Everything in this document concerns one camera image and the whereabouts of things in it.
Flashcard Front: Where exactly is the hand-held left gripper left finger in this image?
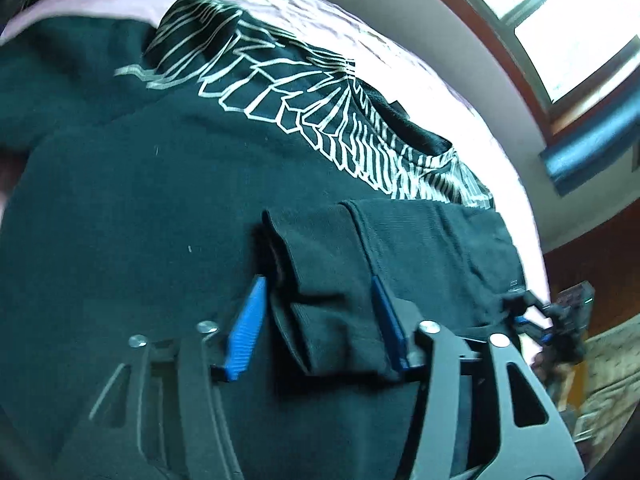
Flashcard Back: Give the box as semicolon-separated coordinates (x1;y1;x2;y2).
65;275;271;480

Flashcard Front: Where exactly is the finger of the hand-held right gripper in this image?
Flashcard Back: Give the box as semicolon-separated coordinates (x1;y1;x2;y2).
512;316;556;346
502;289;546;317

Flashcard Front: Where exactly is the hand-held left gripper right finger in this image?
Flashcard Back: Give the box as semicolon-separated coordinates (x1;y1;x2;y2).
371;276;586;480

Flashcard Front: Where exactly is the black t-shirt white wing print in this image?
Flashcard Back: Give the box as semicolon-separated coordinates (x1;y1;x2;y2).
0;0;531;480

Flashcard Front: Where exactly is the pale patterned cloth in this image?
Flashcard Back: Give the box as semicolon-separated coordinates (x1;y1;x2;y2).
570;317;640;441

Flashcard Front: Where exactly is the blue curtain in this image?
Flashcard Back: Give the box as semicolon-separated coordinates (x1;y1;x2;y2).
539;102;640;196

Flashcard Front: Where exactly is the wooden framed window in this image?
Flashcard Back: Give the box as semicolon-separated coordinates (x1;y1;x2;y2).
430;0;640;106

